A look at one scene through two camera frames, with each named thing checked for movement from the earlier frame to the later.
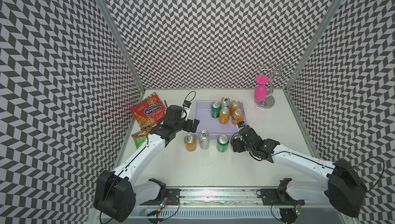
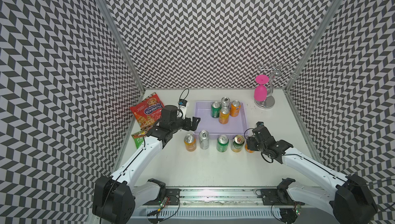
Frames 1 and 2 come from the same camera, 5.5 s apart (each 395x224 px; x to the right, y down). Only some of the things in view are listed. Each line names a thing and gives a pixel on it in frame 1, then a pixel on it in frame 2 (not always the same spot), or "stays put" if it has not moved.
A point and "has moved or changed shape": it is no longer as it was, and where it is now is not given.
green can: x=222 y=144 stays put
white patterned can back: x=225 y=101 stays put
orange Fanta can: x=238 y=116 has moved or changed shape
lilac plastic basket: x=202 y=112 stays put
